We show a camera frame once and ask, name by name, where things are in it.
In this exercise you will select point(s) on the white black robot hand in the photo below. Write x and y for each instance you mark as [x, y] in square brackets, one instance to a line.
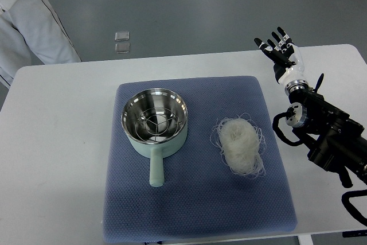
[288, 63]

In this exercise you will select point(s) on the white vermicelli bundle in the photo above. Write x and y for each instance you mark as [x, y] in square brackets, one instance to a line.
[241, 145]

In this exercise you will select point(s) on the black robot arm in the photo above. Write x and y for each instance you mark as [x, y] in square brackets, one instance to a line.
[334, 140]

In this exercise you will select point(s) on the mint green steel pot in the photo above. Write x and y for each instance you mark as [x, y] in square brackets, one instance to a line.
[156, 152]

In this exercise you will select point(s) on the blue textured mat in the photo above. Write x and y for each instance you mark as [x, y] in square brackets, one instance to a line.
[201, 197]

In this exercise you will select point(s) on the lower metal floor plate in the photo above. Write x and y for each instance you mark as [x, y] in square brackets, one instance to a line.
[122, 47]

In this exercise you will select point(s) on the metal floor plate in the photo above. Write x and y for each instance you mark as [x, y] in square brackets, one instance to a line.
[122, 47]
[122, 36]

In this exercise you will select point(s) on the upper metal floor plate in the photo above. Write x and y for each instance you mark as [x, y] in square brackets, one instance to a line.
[122, 36]

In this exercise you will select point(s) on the person in white clothes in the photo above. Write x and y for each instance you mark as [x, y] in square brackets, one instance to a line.
[32, 27]

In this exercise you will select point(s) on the wire steaming rack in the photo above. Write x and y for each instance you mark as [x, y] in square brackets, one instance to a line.
[156, 125]

